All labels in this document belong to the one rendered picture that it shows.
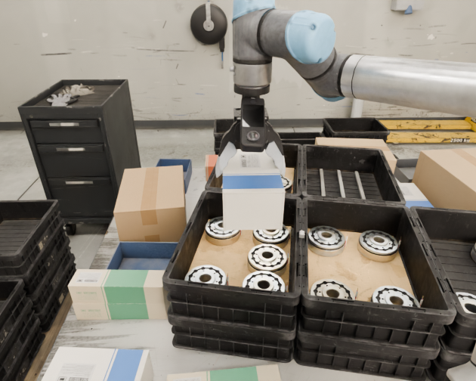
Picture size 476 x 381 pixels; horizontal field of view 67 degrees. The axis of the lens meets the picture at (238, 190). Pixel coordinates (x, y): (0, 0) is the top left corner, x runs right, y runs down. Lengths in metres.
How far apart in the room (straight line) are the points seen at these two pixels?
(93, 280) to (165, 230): 0.31
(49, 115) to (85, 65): 2.12
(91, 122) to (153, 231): 1.08
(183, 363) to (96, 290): 0.28
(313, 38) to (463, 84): 0.22
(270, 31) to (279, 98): 3.53
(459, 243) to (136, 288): 0.91
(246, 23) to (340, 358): 0.73
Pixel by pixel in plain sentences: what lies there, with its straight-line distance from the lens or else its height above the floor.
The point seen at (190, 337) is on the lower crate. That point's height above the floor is 0.75.
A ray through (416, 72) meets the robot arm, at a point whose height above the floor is 1.36.
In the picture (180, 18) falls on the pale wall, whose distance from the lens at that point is 4.00.
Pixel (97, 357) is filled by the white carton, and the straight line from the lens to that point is 0.90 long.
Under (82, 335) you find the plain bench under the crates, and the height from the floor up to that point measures 0.70.
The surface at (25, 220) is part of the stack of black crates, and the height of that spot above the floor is 0.49.
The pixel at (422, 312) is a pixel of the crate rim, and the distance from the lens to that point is 0.82.
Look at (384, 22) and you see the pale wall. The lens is 4.29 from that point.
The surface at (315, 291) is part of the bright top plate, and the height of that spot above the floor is 0.86.
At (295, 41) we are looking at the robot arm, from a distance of 0.61.
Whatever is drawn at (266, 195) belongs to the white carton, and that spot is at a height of 1.13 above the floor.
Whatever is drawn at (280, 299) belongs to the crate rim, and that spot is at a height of 0.92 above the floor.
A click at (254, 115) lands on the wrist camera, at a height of 1.27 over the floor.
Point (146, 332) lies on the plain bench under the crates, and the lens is 1.03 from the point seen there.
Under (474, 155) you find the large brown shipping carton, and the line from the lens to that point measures 1.67.
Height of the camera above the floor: 1.49
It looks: 31 degrees down
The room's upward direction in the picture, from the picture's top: straight up
